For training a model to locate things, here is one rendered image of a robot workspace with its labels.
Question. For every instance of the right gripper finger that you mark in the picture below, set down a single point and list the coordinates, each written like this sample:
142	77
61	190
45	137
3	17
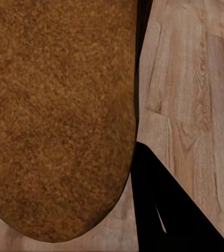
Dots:
167	219

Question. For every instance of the sandal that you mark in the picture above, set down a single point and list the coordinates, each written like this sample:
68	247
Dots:
69	111

